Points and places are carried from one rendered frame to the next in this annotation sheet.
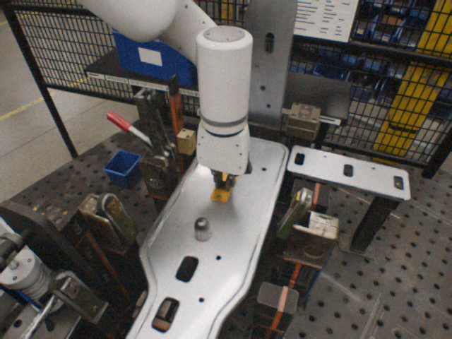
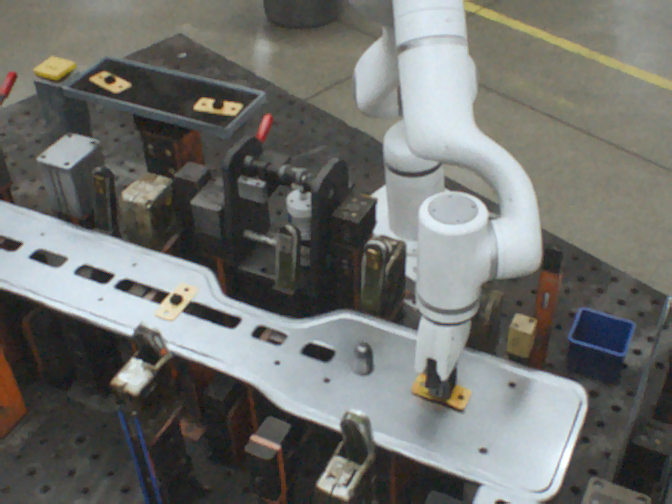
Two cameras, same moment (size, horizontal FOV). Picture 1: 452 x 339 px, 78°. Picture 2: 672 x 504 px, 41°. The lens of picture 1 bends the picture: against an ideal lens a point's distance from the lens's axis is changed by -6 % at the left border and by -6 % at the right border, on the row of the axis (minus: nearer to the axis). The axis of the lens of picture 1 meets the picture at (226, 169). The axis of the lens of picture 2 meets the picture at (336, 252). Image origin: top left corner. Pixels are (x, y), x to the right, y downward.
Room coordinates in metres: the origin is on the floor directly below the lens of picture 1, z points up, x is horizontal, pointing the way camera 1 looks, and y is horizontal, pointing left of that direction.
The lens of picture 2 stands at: (0.42, -0.86, 2.02)
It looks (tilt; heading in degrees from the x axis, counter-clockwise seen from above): 41 degrees down; 98
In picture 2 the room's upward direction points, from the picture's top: 2 degrees counter-clockwise
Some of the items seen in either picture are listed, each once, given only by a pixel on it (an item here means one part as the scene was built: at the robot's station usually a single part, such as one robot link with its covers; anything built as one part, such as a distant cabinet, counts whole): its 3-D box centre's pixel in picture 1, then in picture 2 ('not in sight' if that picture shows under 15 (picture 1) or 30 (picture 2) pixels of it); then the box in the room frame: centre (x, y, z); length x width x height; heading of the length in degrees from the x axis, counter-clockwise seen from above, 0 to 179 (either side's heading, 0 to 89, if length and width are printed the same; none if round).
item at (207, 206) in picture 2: not in sight; (229, 273); (0.03, 0.36, 0.89); 0.13 x 0.11 x 0.38; 71
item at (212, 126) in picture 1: (222, 115); (448, 294); (0.44, 0.01, 1.20); 0.09 x 0.08 x 0.03; 71
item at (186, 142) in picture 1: (192, 183); (511, 402); (0.55, 0.10, 0.88); 0.04 x 0.04 x 0.36; 71
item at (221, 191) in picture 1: (224, 185); (441, 388); (0.44, 0.00, 1.01); 0.08 x 0.04 x 0.01; 161
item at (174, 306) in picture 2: not in sight; (176, 299); (0.00, 0.16, 1.01); 0.08 x 0.04 x 0.01; 71
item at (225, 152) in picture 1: (224, 142); (445, 328); (0.44, 0.00, 1.14); 0.10 x 0.07 x 0.11; 71
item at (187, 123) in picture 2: not in sight; (162, 93); (-0.11, 0.55, 1.16); 0.37 x 0.14 x 0.02; 161
